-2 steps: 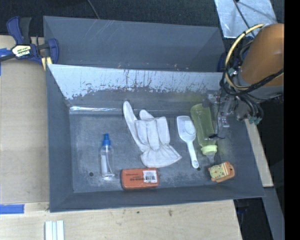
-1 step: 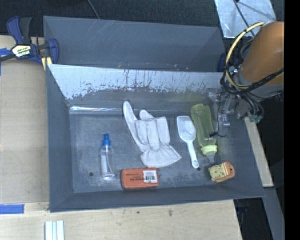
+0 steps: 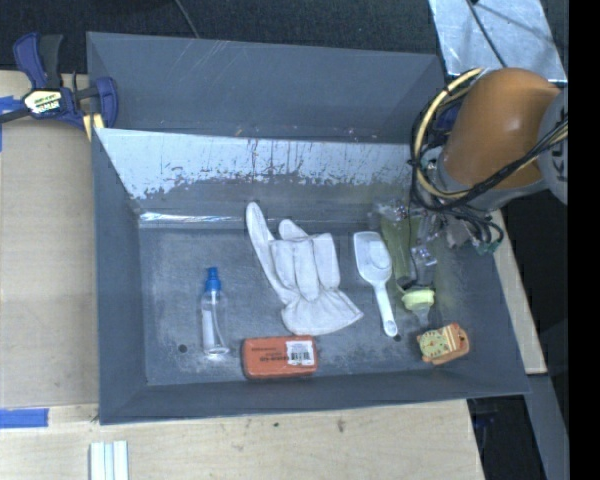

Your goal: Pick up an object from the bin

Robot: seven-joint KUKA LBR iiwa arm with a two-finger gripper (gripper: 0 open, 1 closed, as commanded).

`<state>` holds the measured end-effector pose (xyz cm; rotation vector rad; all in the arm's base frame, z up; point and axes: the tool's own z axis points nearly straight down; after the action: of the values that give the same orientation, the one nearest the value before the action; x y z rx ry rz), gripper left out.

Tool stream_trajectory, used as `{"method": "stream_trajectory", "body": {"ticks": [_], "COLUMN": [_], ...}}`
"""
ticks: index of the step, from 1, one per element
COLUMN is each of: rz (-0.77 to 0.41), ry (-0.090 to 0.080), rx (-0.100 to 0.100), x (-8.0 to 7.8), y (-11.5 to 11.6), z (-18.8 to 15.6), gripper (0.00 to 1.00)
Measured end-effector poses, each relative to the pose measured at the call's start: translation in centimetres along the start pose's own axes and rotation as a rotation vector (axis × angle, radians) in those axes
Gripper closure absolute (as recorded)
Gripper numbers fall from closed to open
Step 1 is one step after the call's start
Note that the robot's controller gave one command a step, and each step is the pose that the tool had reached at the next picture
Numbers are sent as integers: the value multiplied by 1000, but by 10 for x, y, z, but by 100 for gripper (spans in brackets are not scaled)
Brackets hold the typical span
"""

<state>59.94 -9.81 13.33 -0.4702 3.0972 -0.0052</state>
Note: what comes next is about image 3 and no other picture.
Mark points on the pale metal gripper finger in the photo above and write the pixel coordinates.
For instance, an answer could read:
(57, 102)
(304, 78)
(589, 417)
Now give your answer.
(423, 256)

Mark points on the clear bottle with yellow cap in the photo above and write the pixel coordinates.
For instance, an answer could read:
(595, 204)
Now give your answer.
(397, 248)

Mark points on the white plastic scoop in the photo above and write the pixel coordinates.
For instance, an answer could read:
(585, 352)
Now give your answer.
(375, 260)

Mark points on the yellow and orange toy clock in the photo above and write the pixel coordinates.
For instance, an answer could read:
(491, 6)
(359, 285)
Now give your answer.
(442, 344)

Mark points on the white cloth glove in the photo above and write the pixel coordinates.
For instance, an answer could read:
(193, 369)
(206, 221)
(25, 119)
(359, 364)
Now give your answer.
(305, 273)

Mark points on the orange flat box with barcode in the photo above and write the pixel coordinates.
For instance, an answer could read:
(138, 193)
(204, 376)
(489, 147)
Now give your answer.
(270, 358)

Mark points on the clear spray bottle blue cap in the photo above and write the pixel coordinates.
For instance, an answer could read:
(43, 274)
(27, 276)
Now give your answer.
(212, 313)

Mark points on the grey metal bin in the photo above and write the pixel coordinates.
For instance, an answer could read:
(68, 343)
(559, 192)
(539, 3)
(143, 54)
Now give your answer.
(190, 93)

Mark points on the pale wood flat board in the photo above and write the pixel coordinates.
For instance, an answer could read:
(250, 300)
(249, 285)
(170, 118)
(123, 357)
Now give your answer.
(45, 268)

